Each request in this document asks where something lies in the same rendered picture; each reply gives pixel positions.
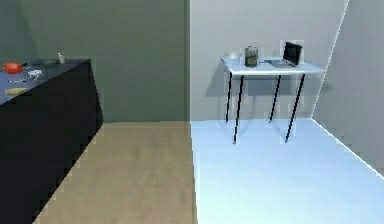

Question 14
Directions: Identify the white crumpled object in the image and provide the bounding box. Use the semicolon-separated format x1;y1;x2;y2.
27;69;44;80

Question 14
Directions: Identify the black kitchen counter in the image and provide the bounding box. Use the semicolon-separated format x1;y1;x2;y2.
0;58;104;224

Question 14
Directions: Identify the red round pan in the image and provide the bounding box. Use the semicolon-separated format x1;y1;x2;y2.
2;62;28;75

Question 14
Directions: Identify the white table with black legs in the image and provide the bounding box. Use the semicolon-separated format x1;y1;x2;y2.
220;55;326;145

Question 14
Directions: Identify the yellow sponge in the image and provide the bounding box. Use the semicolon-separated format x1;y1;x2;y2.
3;87;28;96

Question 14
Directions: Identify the open black laptop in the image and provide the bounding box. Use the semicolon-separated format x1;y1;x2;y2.
264;41;304;69

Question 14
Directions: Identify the dark green jar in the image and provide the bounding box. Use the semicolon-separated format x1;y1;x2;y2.
244;45;259;68

